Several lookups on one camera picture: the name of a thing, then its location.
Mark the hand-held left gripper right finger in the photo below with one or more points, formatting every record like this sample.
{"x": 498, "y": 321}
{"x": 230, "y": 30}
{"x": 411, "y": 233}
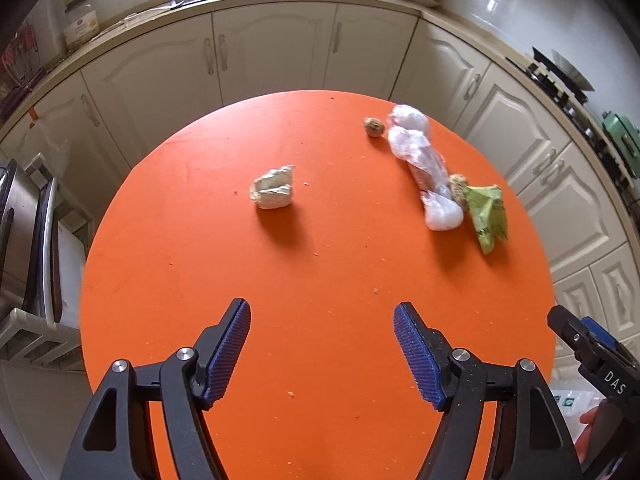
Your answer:
{"x": 417, "y": 357}

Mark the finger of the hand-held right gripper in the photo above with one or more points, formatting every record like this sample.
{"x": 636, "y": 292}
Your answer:
{"x": 600, "y": 332}
{"x": 567, "y": 327}

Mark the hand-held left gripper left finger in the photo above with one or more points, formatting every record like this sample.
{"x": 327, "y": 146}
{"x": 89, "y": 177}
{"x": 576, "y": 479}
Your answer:
{"x": 227, "y": 355}

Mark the light green snack packet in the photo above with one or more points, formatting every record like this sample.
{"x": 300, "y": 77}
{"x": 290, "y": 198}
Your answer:
{"x": 487, "y": 215}

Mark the white paper wrapper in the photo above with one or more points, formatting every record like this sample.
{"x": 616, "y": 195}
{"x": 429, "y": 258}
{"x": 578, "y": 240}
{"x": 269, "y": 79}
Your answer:
{"x": 274, "y": 189}

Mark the walnut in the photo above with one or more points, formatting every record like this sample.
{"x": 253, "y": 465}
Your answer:
{"x": 457, "y": 187}
{"x": 373, "y": 126}

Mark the long clear plastic bag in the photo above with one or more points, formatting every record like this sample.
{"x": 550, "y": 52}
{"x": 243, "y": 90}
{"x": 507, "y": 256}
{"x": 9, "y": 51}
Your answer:
{"x": 417, "y": 155}

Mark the person's right hand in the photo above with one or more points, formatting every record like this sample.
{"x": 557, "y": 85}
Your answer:
{"x": 587, "y": 430}

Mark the white cardboard box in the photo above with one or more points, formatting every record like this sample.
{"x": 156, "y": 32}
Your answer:
{"x": 570, "y": 400}

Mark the orange round table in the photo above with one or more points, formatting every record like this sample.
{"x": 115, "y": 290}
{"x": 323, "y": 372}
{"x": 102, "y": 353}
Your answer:
{"x": 325, "y": 285}

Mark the green electric cooker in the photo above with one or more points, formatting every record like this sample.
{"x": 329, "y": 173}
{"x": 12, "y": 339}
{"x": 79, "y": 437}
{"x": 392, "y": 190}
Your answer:
{"x": 625, "y": 132}

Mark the black gas cooktop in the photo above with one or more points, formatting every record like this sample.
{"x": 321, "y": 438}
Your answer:
{"x": 565, "y": 105}

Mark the black silver rice cooker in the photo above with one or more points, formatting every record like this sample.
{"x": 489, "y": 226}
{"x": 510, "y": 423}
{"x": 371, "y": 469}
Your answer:
{"x": 15, "y": 220}

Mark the steel wok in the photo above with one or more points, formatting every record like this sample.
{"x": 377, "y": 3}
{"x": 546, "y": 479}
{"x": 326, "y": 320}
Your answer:
{"x": 572, "y": 74}

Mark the cream base cabinets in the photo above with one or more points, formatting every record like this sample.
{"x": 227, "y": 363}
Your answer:
{"x": 270, "y": 50}

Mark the orange sticker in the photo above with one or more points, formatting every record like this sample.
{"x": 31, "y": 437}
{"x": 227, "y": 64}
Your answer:
{"x": 32, "y": 114}

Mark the glass jar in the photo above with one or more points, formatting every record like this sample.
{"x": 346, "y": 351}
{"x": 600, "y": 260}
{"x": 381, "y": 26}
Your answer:
{"x": 80, "y": 27}

